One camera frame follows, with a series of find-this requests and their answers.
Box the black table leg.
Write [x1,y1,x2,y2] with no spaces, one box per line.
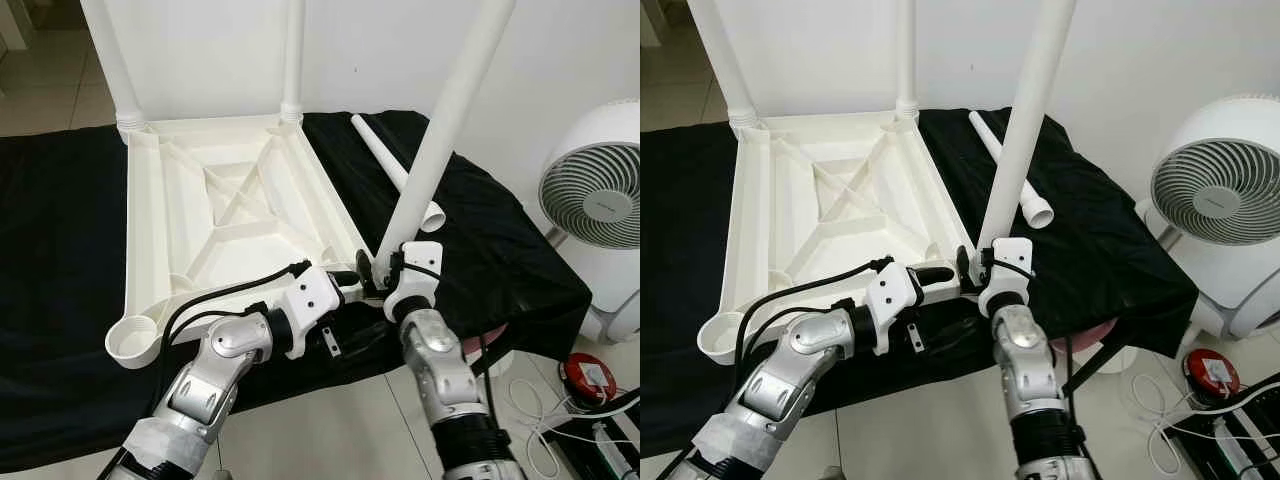
[1060,335,1131,396]
[470,340,516,379]

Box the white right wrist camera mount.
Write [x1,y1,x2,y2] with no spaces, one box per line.
[978,237,1034,319]
[385,240,444,321]

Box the pink plastic object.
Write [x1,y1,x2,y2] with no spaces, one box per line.
[462,325,506,356]
[1050,320,1126,356]

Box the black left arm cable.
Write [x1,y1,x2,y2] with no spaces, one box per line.
[160,260,313,346]
[735,255,896,346]

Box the red round device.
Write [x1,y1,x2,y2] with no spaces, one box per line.
[560,352,616,406]
[1182,348,1241,401]

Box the black storage case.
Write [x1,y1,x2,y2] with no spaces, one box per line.
[545,385,641,480]
[1160,375,1280,480]

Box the white plastic table top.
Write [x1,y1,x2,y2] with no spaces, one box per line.
[105,112,393,371]
[697,110,986,366]

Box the black table cloth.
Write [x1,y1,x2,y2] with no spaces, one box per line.
[640,105,1199,461]
[0,108,593,471]

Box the white plastic table leg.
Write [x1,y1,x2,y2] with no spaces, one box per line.
[278,0,307,129]
[372,0,518,266]
[350,113,448,233]
[976,0,1079,253]
[967,110,1056,231]
[893,0,921,126]
[80,0,151,139]
[688,0,763,136]

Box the white floor cable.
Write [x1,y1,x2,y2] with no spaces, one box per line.
[1130,375,1191,476]
[505,378,566,476]

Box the white round floor fan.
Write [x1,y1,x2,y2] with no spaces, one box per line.
[1133,95,1280,341]
[538,100,641,344]

